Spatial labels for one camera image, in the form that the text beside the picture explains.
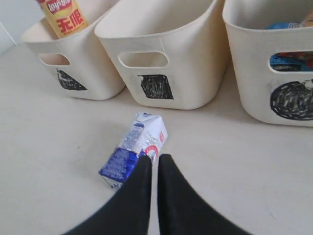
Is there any blue noodle packet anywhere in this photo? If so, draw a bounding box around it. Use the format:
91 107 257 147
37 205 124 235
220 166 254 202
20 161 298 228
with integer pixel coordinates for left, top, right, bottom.
266 22 313 72

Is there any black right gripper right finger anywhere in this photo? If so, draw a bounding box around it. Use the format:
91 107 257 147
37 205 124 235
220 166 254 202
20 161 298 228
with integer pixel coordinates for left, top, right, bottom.
157 154 249 235

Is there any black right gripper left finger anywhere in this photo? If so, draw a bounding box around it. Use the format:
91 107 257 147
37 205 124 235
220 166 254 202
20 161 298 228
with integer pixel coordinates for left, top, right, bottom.
65 156 152 235

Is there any blue white milk carton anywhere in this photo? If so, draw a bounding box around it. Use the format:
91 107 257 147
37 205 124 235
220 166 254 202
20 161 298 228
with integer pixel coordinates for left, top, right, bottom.
99 112 168 190

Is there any cream bin triangle mark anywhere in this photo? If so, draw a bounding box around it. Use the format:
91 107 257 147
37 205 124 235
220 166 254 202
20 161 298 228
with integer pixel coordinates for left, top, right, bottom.
22 6 125 100

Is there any cream bin circle mark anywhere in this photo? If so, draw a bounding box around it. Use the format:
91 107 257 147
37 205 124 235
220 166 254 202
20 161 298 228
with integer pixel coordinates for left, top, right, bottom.
223 0 313 127

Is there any yellow Lays chips can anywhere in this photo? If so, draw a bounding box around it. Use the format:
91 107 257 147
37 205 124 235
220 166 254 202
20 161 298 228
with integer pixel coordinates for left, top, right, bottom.
37 0 89 39

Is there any cream bin square mark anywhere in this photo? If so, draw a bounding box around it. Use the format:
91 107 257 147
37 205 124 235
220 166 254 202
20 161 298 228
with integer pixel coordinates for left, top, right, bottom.
94 0 230 110

